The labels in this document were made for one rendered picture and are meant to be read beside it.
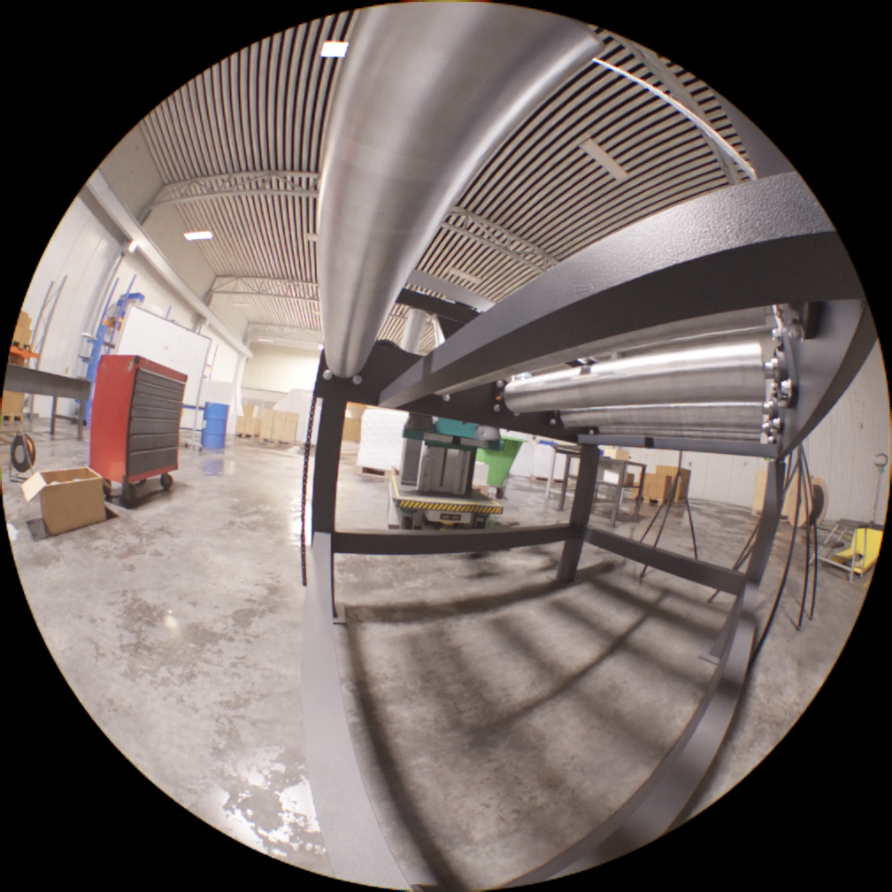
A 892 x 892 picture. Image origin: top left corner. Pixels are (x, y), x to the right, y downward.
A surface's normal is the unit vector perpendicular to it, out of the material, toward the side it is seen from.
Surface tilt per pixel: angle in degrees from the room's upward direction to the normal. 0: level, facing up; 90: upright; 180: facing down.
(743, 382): 126
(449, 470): 90
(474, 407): 90
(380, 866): 0
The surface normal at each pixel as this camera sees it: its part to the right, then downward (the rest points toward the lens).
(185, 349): 0.99, 0.13
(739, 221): -0.91, -0.12
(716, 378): -0.85, 0.40
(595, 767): 0.13, -0.99
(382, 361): 0.40, 0.05
